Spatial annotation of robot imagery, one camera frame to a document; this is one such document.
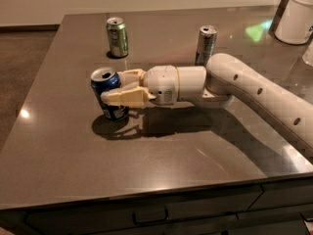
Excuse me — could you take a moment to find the slim silver energy drink can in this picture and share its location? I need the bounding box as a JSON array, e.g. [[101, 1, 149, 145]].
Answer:
[[195, 25, 218, 66]]

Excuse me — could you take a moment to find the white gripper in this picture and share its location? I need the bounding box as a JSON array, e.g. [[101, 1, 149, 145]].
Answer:
[[100, 66, 178, 108]]

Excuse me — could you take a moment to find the dark drawer front right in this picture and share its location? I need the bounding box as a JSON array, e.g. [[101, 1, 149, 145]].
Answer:
[[250, 179, 313, 210]]

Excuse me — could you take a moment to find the dark drawer front left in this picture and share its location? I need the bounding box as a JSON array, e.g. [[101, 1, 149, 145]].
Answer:
[[25, 186, 262, 235]]

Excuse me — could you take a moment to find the dark drawer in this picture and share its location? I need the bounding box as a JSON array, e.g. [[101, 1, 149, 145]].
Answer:
[[25, 186, 262, 235], [250, 179, 313, 210]]

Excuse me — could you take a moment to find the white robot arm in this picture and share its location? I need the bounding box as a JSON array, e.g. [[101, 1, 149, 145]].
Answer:
[[100, 53, 313, 158]]

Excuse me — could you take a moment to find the green soda can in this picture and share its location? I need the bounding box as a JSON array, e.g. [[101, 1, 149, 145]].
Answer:
[[106, 17, 128, 58]]

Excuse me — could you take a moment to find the blue pepsi can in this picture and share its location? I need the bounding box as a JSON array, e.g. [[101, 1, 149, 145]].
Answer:
[[91, 67, 129, 120]]

